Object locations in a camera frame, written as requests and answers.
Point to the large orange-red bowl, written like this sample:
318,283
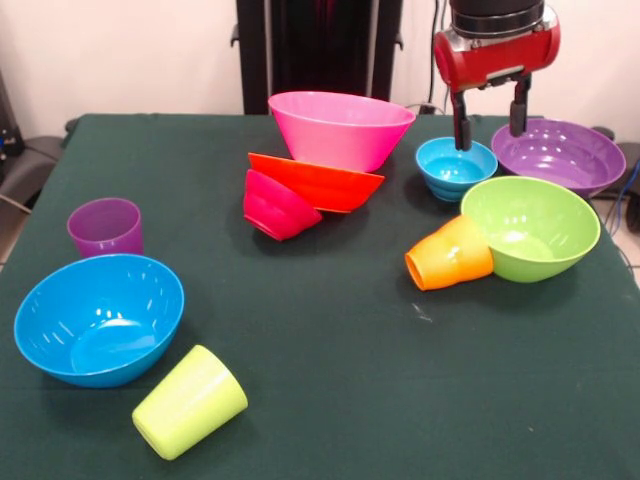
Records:
330,187

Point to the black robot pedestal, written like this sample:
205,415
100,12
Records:
320,50

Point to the purple cup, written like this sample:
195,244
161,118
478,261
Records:
105,230

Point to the large blue bowl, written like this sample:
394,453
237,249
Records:
100,320

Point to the small red-pink bowl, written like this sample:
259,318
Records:
277,210

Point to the dark green tablecloth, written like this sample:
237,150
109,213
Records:
350,350

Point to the large purple bowl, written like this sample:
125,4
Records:
560,160

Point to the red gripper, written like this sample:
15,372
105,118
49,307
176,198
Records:
495,55

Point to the large pink bowl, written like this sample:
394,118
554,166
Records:
340,135

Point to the orange cup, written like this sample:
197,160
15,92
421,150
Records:
450,257

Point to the small blue bowl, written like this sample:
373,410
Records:
450,175

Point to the green cup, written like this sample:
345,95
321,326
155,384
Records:
187,405

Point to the large green bowl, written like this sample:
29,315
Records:
535,235

